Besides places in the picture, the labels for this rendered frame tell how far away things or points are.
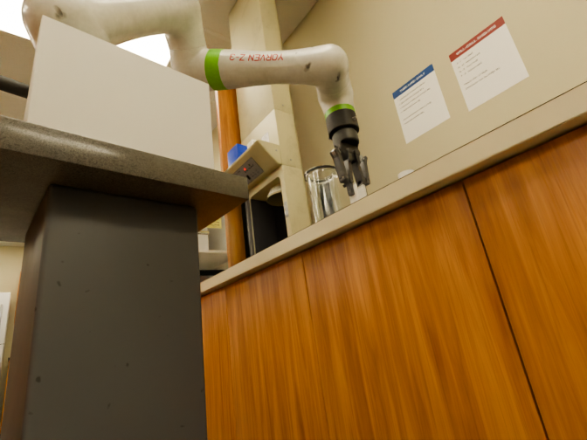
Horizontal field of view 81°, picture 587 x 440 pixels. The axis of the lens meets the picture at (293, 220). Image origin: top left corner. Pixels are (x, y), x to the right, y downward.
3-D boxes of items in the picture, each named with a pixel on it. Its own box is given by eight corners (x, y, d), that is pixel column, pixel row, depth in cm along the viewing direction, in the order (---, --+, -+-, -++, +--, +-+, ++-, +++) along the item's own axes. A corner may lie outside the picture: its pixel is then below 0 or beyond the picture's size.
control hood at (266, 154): (245, 193, 175) (244, 175, 178) (282, 163, 151) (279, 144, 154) (224, 189, 168) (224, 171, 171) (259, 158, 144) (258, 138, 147)
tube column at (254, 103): (279, 152, 200) (261, 31, 230) (314, 121, 176) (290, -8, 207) (240, 142, 184) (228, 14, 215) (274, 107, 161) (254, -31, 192)
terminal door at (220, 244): (252, 274, 159) (244, 195, 172) (184, 276, 143) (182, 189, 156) (251, 274, 159) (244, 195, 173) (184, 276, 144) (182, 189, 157)
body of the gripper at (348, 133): (346, 144, 107) (351, 170, 104) (325, 138, 102) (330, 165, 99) (363, 131, 101) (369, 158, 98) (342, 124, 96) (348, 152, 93)
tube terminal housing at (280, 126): (297, 285, 174) (279, 153, 200) (341, 269, 151) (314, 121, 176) (254, 285, 159) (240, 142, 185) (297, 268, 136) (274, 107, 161)
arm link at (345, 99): (351, 87, 112) (318, 97, 114) (347, 59, 101) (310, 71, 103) (360, 123, 107) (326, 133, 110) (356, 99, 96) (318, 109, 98)
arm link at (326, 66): (239, 67, 110) (231, 98, 107) (224, 40, 100) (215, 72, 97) (353, 63, 100) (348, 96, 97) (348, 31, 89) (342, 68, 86)
